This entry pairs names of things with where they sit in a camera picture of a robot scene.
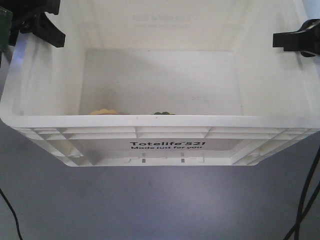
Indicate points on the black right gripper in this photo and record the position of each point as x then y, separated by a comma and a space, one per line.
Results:
306, 40

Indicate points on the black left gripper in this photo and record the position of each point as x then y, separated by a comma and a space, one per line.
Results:
29, 16

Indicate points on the pink plush ball toy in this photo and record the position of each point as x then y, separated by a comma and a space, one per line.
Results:
104, 111

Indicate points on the white plastic tote box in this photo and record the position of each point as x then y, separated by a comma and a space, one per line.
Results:
237, 100

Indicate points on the cream plush ball toy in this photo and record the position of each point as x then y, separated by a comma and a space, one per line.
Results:
163, 113

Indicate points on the green circuit board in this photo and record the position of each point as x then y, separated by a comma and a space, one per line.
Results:
5, 28

